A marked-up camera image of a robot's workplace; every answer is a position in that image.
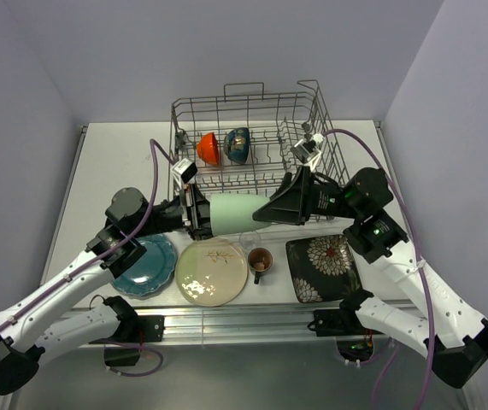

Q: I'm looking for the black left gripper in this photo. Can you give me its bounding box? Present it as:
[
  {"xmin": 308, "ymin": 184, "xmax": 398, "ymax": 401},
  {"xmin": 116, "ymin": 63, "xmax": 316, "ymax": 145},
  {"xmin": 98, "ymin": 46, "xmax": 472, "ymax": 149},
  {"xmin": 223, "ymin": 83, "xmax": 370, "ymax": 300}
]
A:
[{"xmin": 131, "ymin": 183, "xmax": 240, "ymax": 240}]

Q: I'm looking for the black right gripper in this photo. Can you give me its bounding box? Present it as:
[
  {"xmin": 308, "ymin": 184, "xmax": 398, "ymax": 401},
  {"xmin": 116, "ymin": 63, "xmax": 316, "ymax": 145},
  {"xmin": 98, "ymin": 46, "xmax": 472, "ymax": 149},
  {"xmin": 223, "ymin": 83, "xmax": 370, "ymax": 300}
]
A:
[{"xmin": 248, "ymin": 164, "xmax": 362, "ymax": 224}]

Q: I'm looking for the aluminium table edge rail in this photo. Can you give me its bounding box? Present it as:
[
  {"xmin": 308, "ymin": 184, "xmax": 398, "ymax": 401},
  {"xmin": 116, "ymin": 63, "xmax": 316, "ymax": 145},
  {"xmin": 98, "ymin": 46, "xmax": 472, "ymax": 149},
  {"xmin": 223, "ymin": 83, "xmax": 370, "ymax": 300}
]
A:
[{"xmin": 55, "ymin": 272, "xmax": 461, "ymax": 349}]

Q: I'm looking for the teal scalloped plate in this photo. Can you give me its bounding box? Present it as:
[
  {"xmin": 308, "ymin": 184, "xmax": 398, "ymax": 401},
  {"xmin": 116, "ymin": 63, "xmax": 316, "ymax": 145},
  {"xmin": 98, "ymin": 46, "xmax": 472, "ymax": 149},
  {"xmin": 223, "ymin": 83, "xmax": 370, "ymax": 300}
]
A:
[{"xmin": 112, "ymin": 234, "xmax": 178, "ymax": 299}]

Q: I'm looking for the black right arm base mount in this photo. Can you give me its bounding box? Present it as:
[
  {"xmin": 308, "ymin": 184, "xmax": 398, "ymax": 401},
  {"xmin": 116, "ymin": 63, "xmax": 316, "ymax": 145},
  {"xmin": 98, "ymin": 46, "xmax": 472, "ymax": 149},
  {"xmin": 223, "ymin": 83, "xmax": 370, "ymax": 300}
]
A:
[{"xmin": 307, "ymin": 308, "xmax": 393, "ymax": 367}]

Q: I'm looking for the black floral square plate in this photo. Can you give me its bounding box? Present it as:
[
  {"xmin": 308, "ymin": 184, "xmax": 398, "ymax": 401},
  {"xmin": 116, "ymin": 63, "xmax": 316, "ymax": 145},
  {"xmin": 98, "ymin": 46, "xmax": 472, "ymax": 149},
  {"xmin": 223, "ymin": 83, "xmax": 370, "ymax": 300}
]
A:
[{"xmin": 285, "ymin": 235, "xmax": 362, "ymax": 303}]

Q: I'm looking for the grey wire dish rack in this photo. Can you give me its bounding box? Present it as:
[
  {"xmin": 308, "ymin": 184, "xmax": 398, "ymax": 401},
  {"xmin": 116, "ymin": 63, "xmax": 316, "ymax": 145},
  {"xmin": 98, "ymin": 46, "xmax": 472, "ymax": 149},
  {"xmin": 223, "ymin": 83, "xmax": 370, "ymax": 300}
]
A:
[{"xmin": 170, "ymin": 80, "xmax": 350, "ymax": 200}]

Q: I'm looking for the clear drinking glass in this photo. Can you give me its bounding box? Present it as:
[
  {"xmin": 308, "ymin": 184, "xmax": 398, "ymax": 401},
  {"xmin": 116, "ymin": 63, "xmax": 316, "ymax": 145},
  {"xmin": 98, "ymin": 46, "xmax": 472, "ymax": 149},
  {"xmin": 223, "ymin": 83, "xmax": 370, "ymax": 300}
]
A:
[{"xmin": 238, "ymin": 231, "xmax": 262, "ymax": 252}]

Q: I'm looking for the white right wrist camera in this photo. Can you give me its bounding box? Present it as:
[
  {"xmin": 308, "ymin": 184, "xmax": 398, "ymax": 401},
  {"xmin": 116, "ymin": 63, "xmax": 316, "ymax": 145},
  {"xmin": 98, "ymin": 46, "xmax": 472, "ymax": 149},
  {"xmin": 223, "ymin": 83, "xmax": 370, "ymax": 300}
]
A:
[{"xmin": 291, "ymin": 133, "xmax": 325, "ymax": 172}]

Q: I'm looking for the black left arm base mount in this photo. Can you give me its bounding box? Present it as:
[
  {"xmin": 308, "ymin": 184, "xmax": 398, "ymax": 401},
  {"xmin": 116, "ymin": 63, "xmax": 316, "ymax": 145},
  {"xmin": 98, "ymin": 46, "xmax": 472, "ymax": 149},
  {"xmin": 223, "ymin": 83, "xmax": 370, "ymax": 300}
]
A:
[{"xmin": 103, "ymin": 315, "xmax": 165, "ymax": 367}]

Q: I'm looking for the light green plastic cup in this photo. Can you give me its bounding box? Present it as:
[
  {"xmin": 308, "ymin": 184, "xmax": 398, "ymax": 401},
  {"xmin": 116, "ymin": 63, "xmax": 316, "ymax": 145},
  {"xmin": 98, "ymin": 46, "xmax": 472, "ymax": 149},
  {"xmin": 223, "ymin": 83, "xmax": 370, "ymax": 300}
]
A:
[{"xmin": 209, "ymin": 193, "xmax": 272, "ymax": 237}]

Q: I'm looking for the black mug brown inside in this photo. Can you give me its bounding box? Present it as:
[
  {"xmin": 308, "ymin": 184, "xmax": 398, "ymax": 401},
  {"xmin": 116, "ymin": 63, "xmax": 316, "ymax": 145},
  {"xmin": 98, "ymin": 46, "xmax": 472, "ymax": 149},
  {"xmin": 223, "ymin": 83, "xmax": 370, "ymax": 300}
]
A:
[{"xmin": 248, "ymin": 248, "xmax": 273, "ymax": 284}]

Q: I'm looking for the blue patterned bowl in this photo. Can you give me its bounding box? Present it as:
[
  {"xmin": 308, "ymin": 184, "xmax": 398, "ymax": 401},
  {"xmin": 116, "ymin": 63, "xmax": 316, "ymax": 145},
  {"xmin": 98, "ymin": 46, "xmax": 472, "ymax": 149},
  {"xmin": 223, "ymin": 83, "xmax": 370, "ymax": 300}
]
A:
[{"xmin": 223, "ymin": 127, "xmax": 250, "ymax": 165}]

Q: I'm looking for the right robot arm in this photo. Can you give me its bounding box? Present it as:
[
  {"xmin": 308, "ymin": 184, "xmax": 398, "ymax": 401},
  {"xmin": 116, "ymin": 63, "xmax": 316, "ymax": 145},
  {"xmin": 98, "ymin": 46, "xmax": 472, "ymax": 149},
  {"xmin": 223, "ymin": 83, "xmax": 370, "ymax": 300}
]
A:
[{"xmin": 253, "ymin": 166, "xmax": 488, "ymax": 389}]

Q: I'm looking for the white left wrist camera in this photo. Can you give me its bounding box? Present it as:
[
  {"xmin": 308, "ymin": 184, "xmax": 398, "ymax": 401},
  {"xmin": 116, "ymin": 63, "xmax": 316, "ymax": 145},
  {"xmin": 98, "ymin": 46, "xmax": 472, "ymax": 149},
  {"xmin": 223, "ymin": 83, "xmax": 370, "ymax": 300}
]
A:
[{"xmin": 170, "ymin": 158, "xmax": 197, "ymax": 195}]

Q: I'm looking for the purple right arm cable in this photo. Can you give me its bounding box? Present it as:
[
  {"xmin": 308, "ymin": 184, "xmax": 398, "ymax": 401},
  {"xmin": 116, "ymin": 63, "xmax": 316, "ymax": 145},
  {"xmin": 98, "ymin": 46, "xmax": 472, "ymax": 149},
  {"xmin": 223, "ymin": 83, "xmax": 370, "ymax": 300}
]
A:
[{"xmin": 322, "ymin": 127, "xmax": 437, "ymax": 410}]

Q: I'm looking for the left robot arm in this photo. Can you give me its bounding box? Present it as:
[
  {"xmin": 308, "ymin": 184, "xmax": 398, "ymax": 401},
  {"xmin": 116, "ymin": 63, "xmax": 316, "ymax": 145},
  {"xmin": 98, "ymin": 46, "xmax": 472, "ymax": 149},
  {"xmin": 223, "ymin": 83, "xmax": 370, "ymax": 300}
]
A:
[{"xmin": 0, "ymin": 184, "xmax": 212, "ymax": 395}]

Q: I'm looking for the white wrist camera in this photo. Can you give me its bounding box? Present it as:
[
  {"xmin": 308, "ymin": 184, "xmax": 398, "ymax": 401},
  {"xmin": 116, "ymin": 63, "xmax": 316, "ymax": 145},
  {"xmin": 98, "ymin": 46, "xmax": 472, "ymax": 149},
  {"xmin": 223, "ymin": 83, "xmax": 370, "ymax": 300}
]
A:
[
  {"xmin": 291, "ymin": 133, "xmax": 325, "ymax": 172},
  {"xmin": 170, "ymin": 158, "xmax": 197, "ymax": 195}
]

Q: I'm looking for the orange bowl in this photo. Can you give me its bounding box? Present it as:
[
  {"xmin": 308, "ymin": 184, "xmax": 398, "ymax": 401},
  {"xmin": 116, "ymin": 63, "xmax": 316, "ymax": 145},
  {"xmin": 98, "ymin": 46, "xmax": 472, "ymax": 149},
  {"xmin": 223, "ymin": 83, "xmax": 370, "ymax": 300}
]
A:
[{"xmin": 196, "ymin": 132, "xmax": 220, "ymax": 166}]

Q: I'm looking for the green cream round plate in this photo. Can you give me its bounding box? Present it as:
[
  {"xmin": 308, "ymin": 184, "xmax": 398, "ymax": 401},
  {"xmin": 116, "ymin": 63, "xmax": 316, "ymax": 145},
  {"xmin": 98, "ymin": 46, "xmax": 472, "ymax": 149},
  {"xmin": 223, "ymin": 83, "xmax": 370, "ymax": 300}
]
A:
[{"xmin": 174, "ymin": 238, "xmax": 249, "ymax": 308}]

